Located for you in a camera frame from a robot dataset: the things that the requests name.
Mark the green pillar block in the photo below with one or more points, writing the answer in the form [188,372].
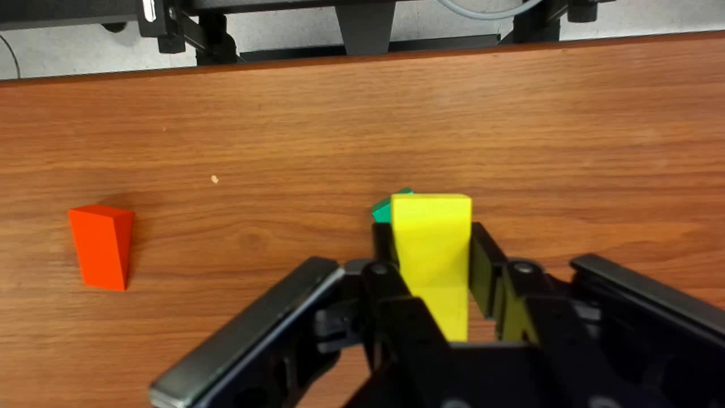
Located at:
[383,210]

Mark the black mounting post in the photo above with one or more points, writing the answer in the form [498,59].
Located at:
[365,26]

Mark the long yellow rectangular block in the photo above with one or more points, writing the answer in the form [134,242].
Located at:
[431,250]

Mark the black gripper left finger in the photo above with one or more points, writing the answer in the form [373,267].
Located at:
[301,331]

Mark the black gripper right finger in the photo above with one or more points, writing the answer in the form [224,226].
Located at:
[620,331]

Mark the orange wedge block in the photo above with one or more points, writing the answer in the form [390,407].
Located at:
[102,246]

